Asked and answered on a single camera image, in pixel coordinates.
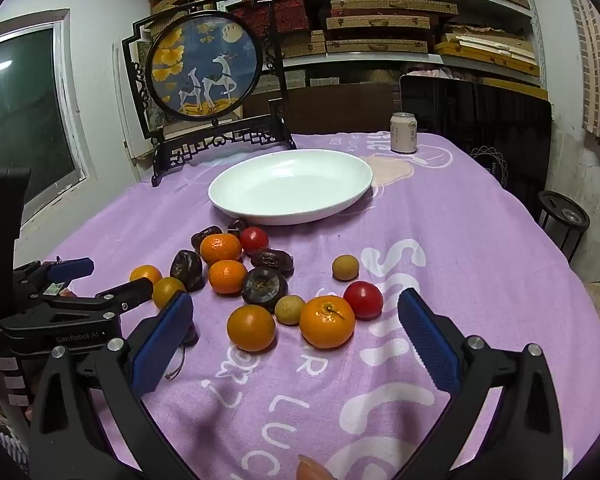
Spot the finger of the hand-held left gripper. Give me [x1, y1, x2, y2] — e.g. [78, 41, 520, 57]
[15, 257, 95, 288]
[45, 277, 154, 323]

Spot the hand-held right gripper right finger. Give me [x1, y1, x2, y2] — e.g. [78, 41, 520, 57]
[397, 287, 566, 480]

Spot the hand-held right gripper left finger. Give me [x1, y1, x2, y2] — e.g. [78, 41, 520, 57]
[27, 290, 196, 480]

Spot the small orange kumquat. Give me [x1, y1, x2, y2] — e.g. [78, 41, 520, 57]
[152, 277, 187, 310]
[130, 264, 163, 286]

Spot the dark wrinkled round fruit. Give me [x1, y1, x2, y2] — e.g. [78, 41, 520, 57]
[170, 250, 206, 292]

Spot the dark brown date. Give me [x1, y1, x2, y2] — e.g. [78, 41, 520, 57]
[190, 226, 224, 253]
[250, 248, 296, 277]

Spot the large tangerine with stem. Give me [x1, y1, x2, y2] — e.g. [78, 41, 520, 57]
[299, 296, 356, 350]

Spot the small red tomato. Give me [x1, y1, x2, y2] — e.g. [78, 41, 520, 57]
[239, 227, 270, 255]

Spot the white plate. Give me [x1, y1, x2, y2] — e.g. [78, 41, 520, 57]
[208, 149, 374, 226]

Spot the person's right hand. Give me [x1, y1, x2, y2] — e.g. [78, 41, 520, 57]
[297, 455, 333, 480]

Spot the purple printed blanket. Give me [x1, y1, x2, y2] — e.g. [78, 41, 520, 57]
[30, 132, 600, 480]

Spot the smooth orange fruit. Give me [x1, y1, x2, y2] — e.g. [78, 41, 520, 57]
[227, 304, 277, 352]

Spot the large dark round fruit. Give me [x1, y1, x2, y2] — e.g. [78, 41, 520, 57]
[241, 266, 289, 314]

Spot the tan longan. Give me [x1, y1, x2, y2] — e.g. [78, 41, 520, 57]
[332, 255, 359, 282]
[274, 295, 307, 326]

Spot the window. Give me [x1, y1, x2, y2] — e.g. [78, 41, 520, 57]
[0, 10, 88, 226]

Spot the black round stool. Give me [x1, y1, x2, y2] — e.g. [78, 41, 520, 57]
[536, 190, 591, 263]

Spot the pale drink can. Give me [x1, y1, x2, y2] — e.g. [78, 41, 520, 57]
[390, 112, 419, 155]

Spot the deer picture table screen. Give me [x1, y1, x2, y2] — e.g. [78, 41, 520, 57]
[121, 0, 298, 188]

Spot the brown wooden board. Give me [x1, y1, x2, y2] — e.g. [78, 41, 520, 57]
[242, 82, 401, 133]

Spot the red patterned box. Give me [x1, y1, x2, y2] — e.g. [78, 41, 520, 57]
[230, 0, 328, 36]

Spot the shelf with stacked boxes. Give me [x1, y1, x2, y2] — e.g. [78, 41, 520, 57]
[150, 0, 541, 86]

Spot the patterned curtain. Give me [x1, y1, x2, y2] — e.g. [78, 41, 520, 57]
[560, 0, 600, 148]

